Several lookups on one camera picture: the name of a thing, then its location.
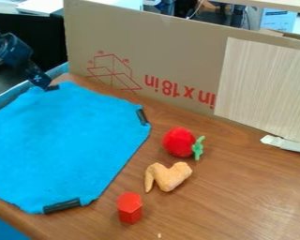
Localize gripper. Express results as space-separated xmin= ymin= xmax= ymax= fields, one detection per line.
xmin=0 ymin=27 xmax=54 ymax=91

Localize blue cloth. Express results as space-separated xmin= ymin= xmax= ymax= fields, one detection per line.
xmin=0 ymin=81 xmax=153 ymax=216

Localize cardboard box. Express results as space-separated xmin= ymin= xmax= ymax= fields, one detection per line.
xmin=62 ymin=0 xmax=300 ymax=117

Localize red toy tomato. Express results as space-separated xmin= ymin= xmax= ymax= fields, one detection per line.
xmin=161 ymin=127 xmax=207 ymax=161

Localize red hexagonal block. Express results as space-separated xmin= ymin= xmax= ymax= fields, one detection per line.
xmin=115 ymin=191 xmax=144 ymax=225

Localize orange toy chicken wing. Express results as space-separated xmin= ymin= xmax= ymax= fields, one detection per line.
xmin=143 ymin=161 xmax=194 ymax=193

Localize light wooden board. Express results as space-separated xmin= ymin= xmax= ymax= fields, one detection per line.
xmin=214 ymin=37 xmax=300 ymax=145

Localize grey tape strip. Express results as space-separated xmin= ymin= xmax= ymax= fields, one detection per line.
xmin=259 ymin=134 xmax=300 ymax=155

